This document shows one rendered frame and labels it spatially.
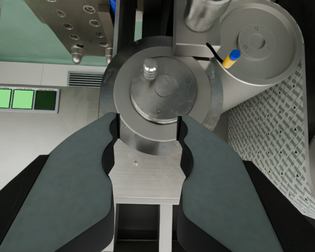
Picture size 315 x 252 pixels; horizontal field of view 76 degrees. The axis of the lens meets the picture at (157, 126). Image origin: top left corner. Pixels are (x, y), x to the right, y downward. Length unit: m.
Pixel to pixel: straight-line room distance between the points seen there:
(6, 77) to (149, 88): 3.51
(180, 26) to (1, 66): 3.62
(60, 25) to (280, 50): 0.46
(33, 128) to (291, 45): 0.60
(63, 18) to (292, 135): 0.50
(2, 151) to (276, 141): 0.64
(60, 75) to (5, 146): 2.73
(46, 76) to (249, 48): 3.25
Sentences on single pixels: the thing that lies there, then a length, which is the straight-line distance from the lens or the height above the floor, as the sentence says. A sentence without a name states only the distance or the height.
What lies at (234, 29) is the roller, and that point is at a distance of 0.31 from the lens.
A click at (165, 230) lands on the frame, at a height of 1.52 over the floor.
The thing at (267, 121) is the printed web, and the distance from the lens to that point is 0.37.
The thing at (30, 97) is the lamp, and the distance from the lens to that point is 0.66.
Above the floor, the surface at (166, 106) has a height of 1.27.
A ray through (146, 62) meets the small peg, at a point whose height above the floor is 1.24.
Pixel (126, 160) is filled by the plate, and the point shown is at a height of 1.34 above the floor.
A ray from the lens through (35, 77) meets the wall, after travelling 3.49.
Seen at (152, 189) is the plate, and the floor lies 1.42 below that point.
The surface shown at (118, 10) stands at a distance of 0.30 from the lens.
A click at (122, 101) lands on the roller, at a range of 0.24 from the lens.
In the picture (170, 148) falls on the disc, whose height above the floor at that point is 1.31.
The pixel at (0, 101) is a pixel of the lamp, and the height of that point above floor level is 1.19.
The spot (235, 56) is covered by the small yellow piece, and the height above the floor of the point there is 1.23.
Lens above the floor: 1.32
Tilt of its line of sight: 8 degrees down
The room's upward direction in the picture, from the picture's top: 178 degrees counter-clockwise
